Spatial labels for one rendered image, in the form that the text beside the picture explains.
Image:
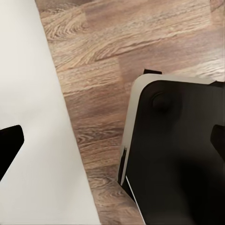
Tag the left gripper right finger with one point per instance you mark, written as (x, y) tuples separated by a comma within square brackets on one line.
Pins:
[(217, 139)]

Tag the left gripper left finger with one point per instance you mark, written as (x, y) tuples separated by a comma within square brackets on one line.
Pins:
[(11, 140)]

